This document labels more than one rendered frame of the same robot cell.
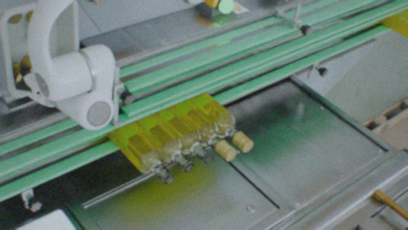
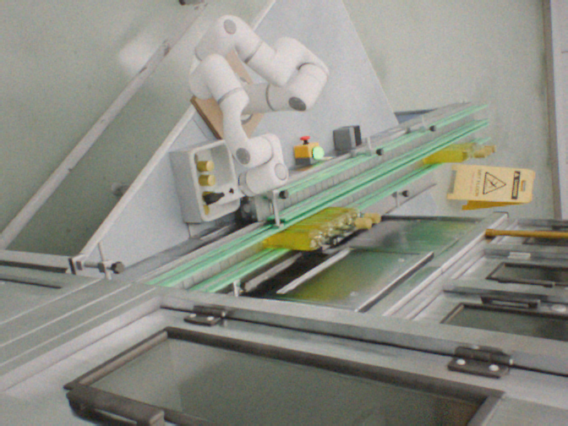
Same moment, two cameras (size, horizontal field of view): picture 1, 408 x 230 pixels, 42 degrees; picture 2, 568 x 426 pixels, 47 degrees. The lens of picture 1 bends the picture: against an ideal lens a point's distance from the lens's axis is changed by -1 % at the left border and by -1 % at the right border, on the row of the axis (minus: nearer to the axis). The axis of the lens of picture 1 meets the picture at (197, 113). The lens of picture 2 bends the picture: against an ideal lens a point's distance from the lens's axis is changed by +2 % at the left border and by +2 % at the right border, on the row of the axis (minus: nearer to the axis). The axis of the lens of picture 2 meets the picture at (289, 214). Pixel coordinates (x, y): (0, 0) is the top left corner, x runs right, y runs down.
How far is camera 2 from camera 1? 113 cm
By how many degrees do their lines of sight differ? 26
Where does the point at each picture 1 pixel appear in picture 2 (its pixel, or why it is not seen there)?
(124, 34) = not seen: hidden behind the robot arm
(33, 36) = (231, 126)
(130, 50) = not seen: hidden behind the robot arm
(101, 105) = (281, 166)
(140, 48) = not seen: hidden behind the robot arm
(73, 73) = (260, 143)
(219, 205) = (376, 265)
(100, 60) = (271, 137)
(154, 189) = (323, 274)
